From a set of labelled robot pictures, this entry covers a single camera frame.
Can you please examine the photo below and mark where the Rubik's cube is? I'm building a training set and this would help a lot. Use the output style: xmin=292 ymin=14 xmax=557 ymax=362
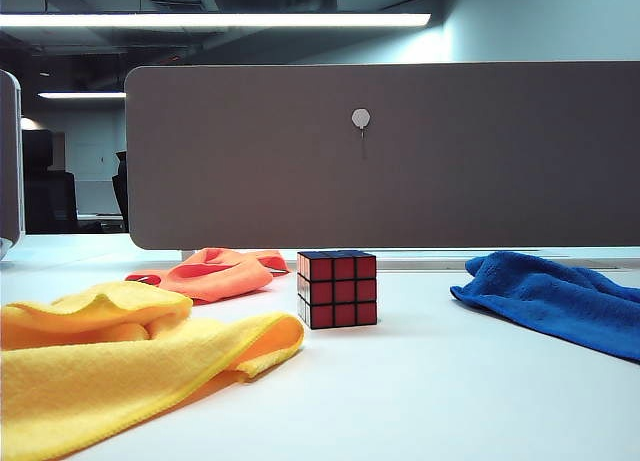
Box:
xmin=296 ymin=249 xmax=379 ymax=331

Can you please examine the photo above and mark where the white round adhesive hook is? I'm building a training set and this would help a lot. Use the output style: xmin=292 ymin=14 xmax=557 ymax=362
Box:
xmin=350 ymin=107 xmax=372 ymax=143

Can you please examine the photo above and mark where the yellow microfiber rag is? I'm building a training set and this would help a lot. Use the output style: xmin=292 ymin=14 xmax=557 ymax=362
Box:
xmin=0 ymin=280 xmax=306 ymax=461

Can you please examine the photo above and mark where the dark narrow chair back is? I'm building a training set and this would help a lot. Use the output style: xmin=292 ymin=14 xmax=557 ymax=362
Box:
xmin=111 ymin=150 xmax=130 ymax=232

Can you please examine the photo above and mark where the long ceiling light strip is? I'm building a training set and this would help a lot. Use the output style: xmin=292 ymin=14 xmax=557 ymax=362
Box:
xmin=0 ymin=12 xmax=432 ymax=29

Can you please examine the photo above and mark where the brown fabric desk divider panel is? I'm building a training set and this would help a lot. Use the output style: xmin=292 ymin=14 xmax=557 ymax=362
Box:
xmin=123 ymin=60 xmax=640 ymax=251

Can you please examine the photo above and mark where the blue microfiber rag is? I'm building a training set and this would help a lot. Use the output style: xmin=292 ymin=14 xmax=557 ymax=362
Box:
xmin=449 ymin=250 xmax=640 ymax=365

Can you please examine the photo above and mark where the orange microfiber rag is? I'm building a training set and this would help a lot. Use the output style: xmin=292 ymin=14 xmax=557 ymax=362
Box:
xmin=124 ymin=247 xmax=292 ymax=306

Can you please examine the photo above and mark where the black office chair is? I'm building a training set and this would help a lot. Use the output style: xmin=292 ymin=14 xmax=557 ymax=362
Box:
xmin=22 ymin=129 xmax=79 ymax=235

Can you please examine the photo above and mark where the short ceiling light strip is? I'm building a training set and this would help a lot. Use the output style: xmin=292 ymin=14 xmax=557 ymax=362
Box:
xmin=37 ymin=91 xmax=127 ymax=100

